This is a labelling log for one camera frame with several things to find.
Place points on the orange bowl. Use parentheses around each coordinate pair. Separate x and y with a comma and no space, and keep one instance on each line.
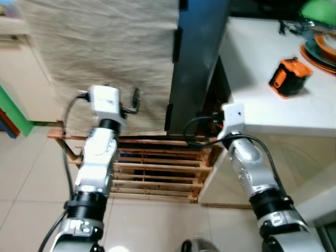
(325,51)

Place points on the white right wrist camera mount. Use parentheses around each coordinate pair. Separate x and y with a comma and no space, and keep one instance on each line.
(232,118)

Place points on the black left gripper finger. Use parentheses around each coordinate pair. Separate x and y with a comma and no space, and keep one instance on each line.
(136,98)

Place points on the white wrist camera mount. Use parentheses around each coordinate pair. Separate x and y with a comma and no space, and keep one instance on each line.
(232,118)
(105,105)

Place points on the orange plate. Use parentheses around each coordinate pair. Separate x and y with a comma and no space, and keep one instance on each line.
(317,66)

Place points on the grey robot right foot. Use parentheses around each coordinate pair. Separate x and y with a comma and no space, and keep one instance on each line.
(197,247)

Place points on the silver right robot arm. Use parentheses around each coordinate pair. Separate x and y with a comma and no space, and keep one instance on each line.
(257,173)

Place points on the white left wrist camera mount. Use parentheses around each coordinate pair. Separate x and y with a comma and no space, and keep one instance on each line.
(105,105)

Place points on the white kitchen counter unit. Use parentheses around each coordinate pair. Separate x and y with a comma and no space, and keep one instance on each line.
(273,168)

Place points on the white plate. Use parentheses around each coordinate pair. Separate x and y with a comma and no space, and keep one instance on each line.
(331,42)

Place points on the teal plate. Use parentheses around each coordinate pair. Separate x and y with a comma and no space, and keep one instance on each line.
(314,50)

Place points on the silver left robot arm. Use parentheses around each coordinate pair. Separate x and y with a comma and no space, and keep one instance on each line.
(97,157)

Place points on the cream kitchen cabinet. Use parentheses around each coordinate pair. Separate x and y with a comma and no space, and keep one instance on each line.
(26,79)

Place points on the beige woven cloth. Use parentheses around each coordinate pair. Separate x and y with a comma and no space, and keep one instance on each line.
(105,47)

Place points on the green bowl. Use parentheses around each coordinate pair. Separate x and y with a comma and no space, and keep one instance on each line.
(320,11)

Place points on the wooden slatted rack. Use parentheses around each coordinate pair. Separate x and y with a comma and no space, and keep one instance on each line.
(56,135)

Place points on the orange and black box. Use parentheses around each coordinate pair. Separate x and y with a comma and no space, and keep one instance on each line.
(294,76)

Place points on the green board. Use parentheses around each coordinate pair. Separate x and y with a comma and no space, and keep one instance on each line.
(10,107)

